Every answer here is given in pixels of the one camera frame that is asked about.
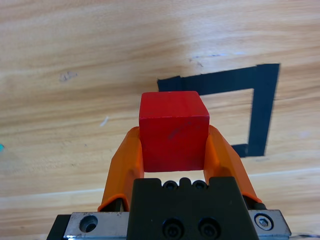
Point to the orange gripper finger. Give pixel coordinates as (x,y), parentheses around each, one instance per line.
(225,160)
(125,160)

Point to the red wooden block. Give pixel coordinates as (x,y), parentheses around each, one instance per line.
(172,135)

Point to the black tape square outline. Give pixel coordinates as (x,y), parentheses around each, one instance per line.
(262,112)

